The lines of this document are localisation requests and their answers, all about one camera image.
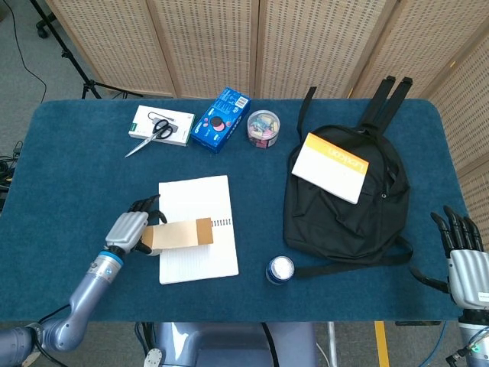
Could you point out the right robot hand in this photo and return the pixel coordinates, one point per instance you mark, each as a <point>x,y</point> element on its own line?
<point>464,279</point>

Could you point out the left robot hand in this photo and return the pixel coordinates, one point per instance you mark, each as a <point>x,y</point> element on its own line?
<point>130,229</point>

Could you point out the brown and cream bookmark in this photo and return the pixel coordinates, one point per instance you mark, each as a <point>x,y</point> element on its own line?
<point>179,234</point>

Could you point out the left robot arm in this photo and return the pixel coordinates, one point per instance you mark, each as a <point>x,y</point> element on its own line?
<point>76,302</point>

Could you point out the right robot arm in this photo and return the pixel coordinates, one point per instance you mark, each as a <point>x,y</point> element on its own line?
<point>473,340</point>

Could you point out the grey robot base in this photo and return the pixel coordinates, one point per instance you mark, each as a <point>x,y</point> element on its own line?
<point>214,344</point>

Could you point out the white and orange book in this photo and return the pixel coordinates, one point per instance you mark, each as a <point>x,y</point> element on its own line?
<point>330,168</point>

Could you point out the blue table mat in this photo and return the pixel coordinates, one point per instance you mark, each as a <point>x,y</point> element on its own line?
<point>76,191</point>

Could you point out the white spiral notebook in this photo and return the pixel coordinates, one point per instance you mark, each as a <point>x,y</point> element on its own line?
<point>198,233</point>

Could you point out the white product box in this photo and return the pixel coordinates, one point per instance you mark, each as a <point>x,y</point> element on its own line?
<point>162,125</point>

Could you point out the black backpack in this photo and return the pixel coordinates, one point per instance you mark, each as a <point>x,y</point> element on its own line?
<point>344,214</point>

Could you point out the blue cookie box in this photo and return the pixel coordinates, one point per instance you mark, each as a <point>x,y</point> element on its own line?
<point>221,120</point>

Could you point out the blue can with white lid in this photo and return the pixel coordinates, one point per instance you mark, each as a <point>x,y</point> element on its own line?
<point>280,270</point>

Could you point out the clear jar of clips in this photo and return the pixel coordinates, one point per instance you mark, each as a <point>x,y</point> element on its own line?
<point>263,128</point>

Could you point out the black tripod stand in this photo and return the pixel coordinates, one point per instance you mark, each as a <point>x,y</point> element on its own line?
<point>72,57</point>

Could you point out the wooden folding screen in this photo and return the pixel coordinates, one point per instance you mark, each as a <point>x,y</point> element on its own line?
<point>244,42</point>

